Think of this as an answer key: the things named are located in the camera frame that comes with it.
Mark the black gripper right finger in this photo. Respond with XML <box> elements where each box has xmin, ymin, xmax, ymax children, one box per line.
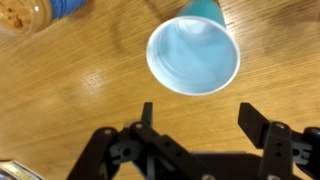
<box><xmin>238</xmin><ymin>102</ymin><xmax>320</xmax><ymax>180</ymax></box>

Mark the peanut butter jar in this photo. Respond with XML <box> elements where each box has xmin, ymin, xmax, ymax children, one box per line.
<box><xmin>0</xmin><ymin>0</ymin><xmax>89</xmax><ymax>37</ymax></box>

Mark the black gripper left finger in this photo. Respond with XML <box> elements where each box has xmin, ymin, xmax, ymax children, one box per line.
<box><xmin>66</xmin><ymin>102</ymin><xmax>214</xmax><ymax>180</ymax></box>

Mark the blue plastic cup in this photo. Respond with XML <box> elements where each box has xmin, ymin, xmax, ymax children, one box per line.
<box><xmin>145</xmin><ymin>0</ymin><xmax>242</xmax><ymax>97</ymax></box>

